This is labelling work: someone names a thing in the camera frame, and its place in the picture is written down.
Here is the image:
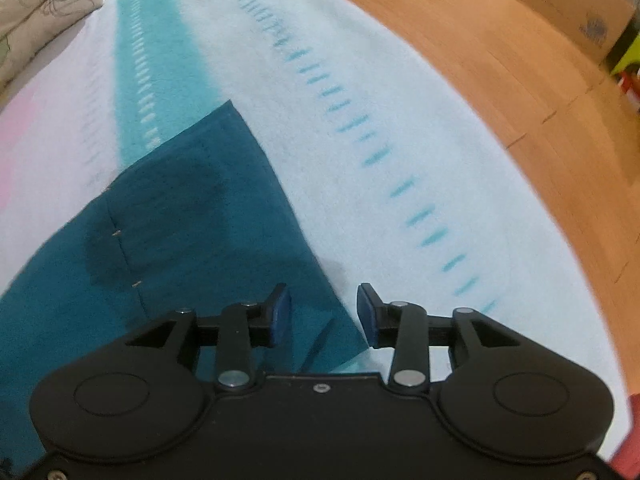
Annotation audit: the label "teal pants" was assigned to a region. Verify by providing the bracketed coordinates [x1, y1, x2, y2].
[0, 99, 369, 467]

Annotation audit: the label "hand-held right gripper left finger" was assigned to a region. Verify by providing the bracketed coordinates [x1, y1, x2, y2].
[125, 282, 293, 392]

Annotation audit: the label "cardboard box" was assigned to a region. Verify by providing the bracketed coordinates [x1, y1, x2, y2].
[510, 0, 637, 64]

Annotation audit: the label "red cloth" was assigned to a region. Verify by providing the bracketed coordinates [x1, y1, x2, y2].
[606, 392, 640, 480]

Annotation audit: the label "green plastic stool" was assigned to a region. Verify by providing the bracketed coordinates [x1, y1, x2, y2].
[606, 32, 640, 79]

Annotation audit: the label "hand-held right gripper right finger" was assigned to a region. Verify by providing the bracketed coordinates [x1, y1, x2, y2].
[356, 282, 523, 394]

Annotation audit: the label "flower printed blanket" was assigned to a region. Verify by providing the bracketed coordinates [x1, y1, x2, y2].
[0, 0, 632, 480]

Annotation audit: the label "leaf printed pillow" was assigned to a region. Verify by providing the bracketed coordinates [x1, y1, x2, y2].
[0, 0, 109, 89]

